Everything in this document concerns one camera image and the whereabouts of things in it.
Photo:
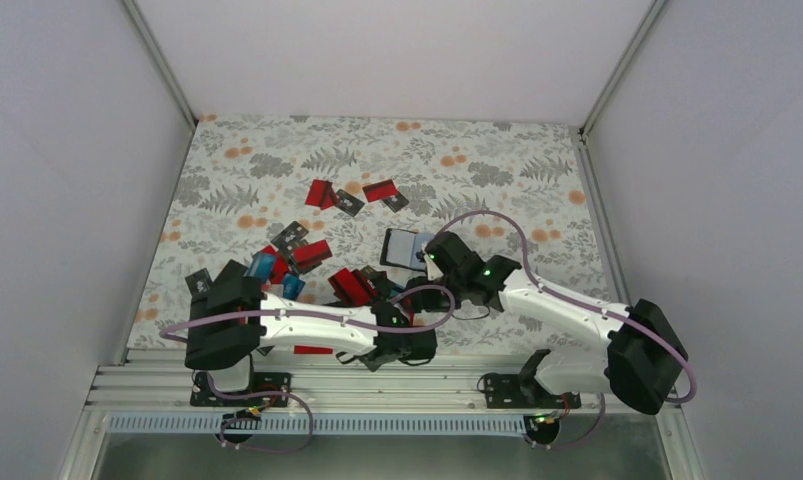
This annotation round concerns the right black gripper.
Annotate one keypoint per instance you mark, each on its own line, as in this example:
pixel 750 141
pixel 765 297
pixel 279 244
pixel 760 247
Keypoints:
pixel 422 300

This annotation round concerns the small black card top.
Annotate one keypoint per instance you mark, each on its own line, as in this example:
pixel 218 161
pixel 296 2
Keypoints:
pixel 396 202

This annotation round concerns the blue grey cable duct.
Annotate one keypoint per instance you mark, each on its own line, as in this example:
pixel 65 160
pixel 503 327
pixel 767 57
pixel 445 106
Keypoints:
pixel 509 425

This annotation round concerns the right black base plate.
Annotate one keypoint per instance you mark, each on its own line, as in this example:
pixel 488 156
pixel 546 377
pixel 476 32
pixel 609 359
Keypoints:
pixel 508 391

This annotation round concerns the red card far left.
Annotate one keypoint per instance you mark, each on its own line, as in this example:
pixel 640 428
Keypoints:
pixel 321 195

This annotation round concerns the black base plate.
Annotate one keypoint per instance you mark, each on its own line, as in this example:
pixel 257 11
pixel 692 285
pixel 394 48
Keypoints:
pixel 508 391
pixel 203 396

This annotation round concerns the black card near top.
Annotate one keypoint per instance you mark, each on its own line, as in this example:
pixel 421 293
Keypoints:
pixel 348 203

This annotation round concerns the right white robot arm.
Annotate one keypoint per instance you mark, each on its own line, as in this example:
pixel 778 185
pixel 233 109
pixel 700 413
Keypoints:
pixel 629 351

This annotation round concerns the red black-stripe card top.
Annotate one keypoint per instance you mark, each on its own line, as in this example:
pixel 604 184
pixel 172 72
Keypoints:
pixel 379 191

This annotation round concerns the black card holder wallet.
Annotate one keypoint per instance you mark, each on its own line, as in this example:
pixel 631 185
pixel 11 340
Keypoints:
pixel 404 249

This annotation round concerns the blue card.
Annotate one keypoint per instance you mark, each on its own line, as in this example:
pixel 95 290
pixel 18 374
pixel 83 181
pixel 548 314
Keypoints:
pixel 262 266

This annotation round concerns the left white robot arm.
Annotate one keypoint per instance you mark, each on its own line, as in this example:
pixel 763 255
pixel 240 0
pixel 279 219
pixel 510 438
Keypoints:
pixel 230 323

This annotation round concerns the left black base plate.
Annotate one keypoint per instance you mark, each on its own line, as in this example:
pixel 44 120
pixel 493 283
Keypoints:
pixel 203 396

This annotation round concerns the aluminium rail frame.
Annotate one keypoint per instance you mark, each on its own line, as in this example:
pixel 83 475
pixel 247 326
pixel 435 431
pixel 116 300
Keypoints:
pixel 601 440

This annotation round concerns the floral patterned table mat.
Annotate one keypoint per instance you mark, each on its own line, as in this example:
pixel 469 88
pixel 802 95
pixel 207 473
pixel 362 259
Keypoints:
pixel 513 189

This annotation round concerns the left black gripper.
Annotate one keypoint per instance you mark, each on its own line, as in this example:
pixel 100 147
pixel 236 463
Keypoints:
pixel 369 365

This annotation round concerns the red card front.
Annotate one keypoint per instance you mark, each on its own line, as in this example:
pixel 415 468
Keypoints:
pixel 312 350

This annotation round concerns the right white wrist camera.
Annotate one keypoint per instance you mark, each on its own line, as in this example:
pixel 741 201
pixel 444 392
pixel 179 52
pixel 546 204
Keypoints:
pixel 433 272

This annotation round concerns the black VIP card left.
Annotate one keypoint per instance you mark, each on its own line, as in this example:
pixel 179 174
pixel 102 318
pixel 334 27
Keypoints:
pixel 198 281

